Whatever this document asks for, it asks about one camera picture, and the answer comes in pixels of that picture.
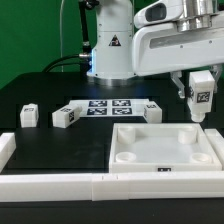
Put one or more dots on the white U-shaped obstacle fence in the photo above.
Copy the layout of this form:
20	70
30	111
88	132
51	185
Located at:
110	186

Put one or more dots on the white square tabletop part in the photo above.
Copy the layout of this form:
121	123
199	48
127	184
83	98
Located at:
139	147

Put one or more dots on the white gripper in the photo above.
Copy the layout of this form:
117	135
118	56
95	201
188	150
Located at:
196	71

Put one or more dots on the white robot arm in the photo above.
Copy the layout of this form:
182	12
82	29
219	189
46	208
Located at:
167	36

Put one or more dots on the white sheet with tags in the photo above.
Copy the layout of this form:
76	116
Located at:
111	107

